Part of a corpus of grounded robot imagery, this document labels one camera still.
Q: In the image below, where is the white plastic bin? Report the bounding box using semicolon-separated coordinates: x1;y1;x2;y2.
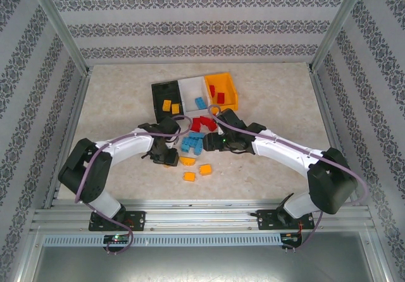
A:
177;75;212;118

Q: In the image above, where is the yellow plastic bin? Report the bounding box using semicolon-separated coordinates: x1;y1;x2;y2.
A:
204;72;239;111

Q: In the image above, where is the black plastic bin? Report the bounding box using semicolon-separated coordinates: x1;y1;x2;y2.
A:
151;80;186;125

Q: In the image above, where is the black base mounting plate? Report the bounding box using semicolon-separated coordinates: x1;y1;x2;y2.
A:
258;209;316;231
88;211;146;232

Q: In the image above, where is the grey metal sheet panel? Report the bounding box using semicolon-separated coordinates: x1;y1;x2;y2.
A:
31;231;390;282

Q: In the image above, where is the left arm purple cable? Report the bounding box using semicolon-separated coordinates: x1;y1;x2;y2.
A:
75;114;193;255

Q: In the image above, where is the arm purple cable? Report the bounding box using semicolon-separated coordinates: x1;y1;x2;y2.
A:
210;104;370;254
75;114;193;255

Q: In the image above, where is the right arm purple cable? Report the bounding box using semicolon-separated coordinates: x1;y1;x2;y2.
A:
210;104;370;254

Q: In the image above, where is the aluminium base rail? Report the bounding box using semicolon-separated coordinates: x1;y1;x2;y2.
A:
30;199;376;232

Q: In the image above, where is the grey slotted cable duct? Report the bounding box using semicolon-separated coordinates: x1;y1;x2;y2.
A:
42;233;282;247

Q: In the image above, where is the aluminium side rail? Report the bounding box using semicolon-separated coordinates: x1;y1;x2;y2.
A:
44;70;92;209
308;66;360;205

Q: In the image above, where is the aluminium frame post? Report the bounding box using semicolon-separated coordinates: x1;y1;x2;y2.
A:
309;0;370;71
27;0;91;74

